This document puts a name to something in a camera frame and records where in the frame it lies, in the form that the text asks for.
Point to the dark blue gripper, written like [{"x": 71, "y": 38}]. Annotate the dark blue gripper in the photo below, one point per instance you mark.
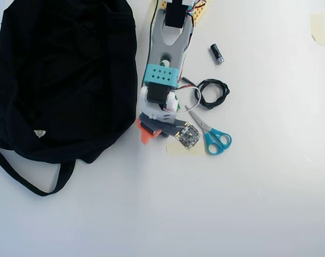
[{"x": 146, "y": 133}]

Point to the grey and teal robot arm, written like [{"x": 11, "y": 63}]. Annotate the grey and teal robot arm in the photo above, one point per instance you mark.
[{"x": 162, "y": 45}]

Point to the black fabric bag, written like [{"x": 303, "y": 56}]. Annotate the black fabric bag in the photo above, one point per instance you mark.
[{"x": 63, "y": 80}]

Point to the long masking tape strip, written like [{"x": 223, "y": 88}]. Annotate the long masking tape strip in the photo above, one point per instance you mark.
[{"x": 173, "y": 150}]

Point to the black marker with green cap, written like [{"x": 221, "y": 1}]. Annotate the black marker with green cap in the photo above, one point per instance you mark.
[{"x": 179, "y": 107}]

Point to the black camera circuit board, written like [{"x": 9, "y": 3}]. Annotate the black camera circuit board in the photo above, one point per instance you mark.
[{"x": 187, "y": 136}]

